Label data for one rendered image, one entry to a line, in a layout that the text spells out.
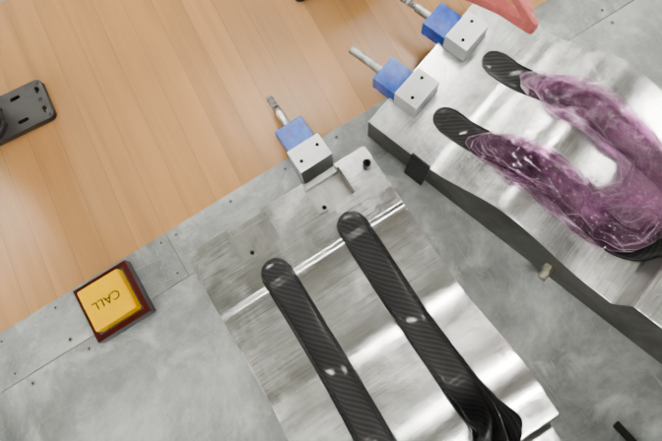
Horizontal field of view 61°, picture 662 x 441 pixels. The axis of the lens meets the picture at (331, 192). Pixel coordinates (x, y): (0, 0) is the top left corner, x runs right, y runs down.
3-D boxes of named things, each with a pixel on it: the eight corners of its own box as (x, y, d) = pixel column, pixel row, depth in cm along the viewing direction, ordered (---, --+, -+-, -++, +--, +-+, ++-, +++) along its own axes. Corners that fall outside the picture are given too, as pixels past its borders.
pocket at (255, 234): (231, 235, 73) (225, 230, 70) (266, 214, 74) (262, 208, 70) (249, 265, 72) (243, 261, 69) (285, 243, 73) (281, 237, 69)
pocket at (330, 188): (302, 192, 74) (299, 184, 71) (336, 170, 75) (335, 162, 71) (320, 220, 73) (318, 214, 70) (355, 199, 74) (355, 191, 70)
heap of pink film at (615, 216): (453, 155, 74) (464, 133, 67) (533, 59, 77) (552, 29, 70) (624, 283, 69) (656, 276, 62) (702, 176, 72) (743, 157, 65)
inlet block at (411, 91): (340, 70, 81) (339, 51, 76) (363, 45, 82) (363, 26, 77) (412, 124, 79) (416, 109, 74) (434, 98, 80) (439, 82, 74)
